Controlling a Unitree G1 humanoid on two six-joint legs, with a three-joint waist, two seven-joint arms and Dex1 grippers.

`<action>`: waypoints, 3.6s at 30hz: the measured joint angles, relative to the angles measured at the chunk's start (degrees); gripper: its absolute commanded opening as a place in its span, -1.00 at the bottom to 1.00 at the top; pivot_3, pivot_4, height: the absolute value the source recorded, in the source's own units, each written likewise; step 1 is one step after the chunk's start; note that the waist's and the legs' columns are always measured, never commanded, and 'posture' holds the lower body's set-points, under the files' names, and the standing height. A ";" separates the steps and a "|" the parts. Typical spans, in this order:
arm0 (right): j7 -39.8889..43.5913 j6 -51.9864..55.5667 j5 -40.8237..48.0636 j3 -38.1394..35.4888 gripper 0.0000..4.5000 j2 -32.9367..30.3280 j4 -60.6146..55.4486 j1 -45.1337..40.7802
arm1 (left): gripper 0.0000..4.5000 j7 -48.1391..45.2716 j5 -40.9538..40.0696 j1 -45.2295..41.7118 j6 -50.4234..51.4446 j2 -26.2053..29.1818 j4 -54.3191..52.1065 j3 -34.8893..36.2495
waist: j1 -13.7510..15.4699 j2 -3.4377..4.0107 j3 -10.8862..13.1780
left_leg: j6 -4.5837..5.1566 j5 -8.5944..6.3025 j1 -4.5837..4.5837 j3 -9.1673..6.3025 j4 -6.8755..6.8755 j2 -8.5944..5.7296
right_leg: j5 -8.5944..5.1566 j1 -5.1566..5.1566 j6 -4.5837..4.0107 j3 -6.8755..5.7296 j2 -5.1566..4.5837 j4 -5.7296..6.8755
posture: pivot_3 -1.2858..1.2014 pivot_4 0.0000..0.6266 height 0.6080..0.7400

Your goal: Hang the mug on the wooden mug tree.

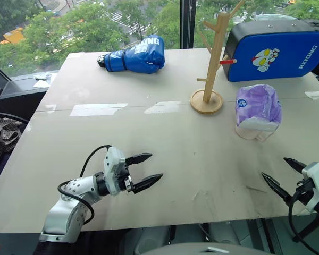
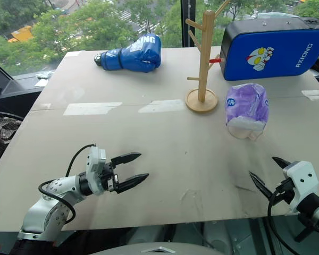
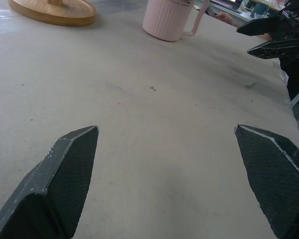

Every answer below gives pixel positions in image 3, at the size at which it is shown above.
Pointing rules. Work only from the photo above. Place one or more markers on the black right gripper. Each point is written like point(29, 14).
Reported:
point(295, 21)

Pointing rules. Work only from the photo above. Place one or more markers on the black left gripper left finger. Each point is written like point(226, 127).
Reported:
point(64, 174)

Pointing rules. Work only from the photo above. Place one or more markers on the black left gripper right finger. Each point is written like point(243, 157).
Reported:
point(274, 174)

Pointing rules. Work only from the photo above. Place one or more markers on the dark smartphone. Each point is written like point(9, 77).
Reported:
point(210, 11)

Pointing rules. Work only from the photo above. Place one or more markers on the pink ribbed mug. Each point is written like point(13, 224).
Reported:
point(168, 20)

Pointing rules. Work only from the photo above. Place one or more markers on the bystander bare hand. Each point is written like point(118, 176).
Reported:
point(226, 18)

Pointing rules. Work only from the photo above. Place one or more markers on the white background desk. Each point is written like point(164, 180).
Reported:
point(244, 16)

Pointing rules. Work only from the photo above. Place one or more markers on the bystander black clothed body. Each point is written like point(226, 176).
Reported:
point(296, 77)

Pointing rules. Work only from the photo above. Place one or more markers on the dark laptop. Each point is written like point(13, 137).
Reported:
point(226, 5)

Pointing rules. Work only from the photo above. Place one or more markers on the round wooden stand base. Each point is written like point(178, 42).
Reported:
point(57, 12)

